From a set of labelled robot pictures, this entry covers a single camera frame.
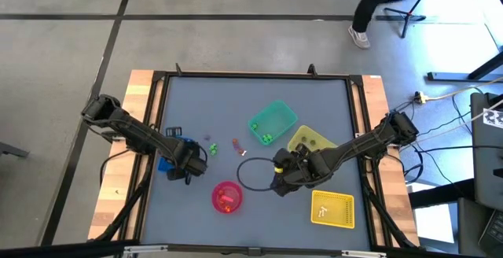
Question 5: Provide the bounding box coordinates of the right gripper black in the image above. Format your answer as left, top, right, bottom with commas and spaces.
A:
270, 144, 327, 198

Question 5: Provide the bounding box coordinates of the black light stand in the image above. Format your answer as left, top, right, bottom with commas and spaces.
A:
375, 0, 440, 39

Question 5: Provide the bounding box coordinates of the black floor cable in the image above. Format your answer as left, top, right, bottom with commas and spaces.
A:
389, 99, 418, 114

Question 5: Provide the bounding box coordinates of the black desk leg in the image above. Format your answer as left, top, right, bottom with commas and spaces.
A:
427, 51, 503, 83
408, 179, 475, 208

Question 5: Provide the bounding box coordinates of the pink round plastic bowl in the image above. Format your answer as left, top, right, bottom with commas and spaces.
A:
211, 181, 244, 215

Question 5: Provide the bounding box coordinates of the grey chair foot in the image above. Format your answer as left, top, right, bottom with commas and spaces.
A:
0, 142, 31, 160

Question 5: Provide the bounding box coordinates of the teal plastic bin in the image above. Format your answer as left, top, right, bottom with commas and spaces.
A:
247, 99, 299, 147

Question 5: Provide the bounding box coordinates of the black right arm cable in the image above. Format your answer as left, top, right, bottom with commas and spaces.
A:
236, 157, 278, 193

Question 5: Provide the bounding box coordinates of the dark grey box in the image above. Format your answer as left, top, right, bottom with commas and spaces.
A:
457, 197, 486, 258

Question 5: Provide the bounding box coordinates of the black keyboard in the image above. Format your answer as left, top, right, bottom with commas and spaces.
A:
477, 209, 503, 258

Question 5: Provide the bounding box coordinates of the black equipment case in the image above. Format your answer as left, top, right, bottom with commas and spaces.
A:
470, 91, 503, 212

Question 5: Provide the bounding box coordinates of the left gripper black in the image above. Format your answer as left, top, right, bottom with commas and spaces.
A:
167, 139, 208, 184

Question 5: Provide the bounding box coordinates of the white marker paper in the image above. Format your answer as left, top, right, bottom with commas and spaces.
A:
482, 107, 503, 129

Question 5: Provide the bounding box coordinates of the grey-blue table mat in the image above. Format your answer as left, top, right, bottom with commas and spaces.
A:
141, 76, 373, 251

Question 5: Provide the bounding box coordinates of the beige cable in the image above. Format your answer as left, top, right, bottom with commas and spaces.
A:
426, 76, 503, 102

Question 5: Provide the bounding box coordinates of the yellow-green translucent bin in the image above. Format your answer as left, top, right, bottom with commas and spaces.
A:
286, 124, 340, 153

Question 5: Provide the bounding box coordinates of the yellow perforated basket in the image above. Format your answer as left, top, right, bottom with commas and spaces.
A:
310, 189, 356, 230

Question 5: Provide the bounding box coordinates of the blue plastic basket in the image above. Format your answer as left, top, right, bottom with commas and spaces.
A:
156, 126, 197, 175

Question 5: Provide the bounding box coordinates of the black table frame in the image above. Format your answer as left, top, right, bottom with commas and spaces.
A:
88, 63, 421, 257

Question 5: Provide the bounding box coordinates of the person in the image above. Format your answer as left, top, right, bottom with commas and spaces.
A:
347, 0, 431, 50

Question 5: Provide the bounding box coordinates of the black camera rig bar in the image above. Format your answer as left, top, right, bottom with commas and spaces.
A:
0, 241, 503, 258

